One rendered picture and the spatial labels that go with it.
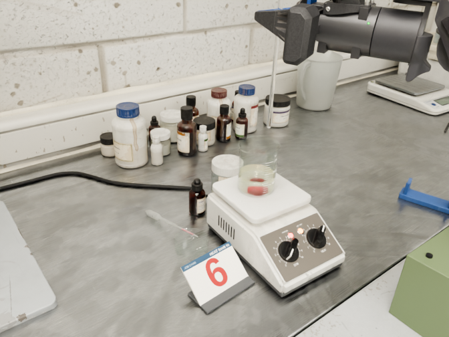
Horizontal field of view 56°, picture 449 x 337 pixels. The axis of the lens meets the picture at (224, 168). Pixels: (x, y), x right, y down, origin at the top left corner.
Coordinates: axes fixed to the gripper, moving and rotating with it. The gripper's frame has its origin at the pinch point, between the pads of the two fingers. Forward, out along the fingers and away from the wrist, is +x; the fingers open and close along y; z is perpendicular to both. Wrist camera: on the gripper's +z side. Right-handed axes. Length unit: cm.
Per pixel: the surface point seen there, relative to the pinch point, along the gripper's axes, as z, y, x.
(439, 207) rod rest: -33.8, -23.1, -27.6
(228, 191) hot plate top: -26.4, 3.3, 4.3
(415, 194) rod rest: -33.7, -25.5, -23.0
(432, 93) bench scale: -32, -87, -22
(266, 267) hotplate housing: -31.5, 10.8, -6.0
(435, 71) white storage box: -29, -102, -21
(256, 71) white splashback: -25, -55, 25
